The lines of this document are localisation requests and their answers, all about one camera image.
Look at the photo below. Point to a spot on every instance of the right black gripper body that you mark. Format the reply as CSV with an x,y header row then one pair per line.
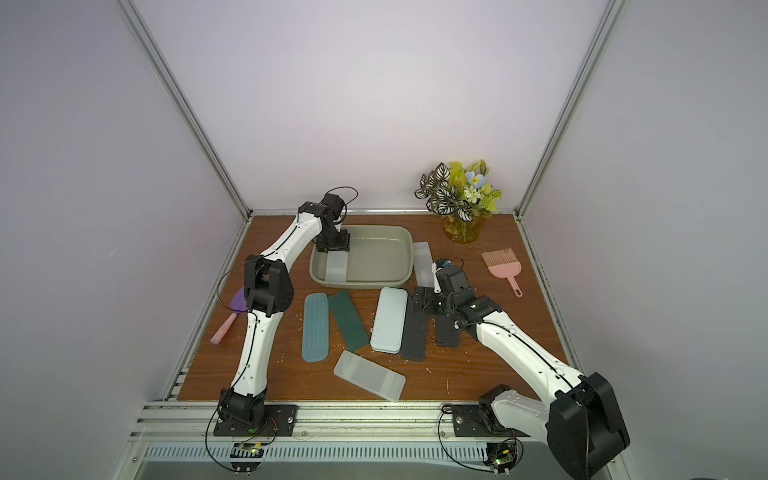
x,y
429,301

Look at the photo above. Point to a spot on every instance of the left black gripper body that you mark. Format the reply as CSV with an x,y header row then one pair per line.
x,y
336,240

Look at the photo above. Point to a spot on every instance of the translucent pencil case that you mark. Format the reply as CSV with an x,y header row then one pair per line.
x,y
336,266
422,264
369,376

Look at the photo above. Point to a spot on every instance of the black pencil case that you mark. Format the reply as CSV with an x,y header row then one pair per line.
x,y
447,334

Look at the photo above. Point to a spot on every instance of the teal silicone pencil case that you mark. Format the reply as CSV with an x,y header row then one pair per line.
x,y
315,334

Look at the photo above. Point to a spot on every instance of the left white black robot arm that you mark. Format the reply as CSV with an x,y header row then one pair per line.
x,y
269,292

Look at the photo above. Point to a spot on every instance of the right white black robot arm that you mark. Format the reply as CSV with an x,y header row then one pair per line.
x,y
578,416

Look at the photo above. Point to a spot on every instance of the grey-green plastic storage box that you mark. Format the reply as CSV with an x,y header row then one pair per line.
x,y
379,256

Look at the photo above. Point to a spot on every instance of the dark grey pencil case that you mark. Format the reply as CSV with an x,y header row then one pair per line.
x,y
414,337

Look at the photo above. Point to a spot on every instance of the white light-blue pencil case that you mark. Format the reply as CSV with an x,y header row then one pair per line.
x,y
389,320

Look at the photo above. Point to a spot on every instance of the dark green pencil case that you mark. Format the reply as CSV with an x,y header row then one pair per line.
x,y
348,321

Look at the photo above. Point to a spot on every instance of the translucent pencil case front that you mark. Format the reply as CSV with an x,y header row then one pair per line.
x,y
369,376

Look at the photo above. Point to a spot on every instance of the pink comb brush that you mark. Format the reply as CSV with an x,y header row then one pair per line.
x,y
504,264

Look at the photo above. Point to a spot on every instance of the artificial plant in vase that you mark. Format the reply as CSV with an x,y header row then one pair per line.
x,y
462,196

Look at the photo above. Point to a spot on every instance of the purple pink spatula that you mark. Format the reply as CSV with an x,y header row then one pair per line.
x,y
237,306

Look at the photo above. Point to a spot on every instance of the right circuit board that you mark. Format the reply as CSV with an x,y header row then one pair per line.
x,y
503,457

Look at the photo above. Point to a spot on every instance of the circuit board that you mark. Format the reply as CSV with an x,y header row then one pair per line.
x,y
246,457
503,457

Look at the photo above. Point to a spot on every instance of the left circuit board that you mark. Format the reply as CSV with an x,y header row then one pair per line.
x,y
246,457

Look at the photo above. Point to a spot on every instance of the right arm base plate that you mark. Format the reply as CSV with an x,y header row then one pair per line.
x,y
477,420

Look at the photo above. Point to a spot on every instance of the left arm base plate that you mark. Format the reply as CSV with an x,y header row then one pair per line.
x,y
276,420

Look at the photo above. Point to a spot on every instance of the aluminium front rail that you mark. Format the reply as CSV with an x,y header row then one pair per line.
x,y
360,420

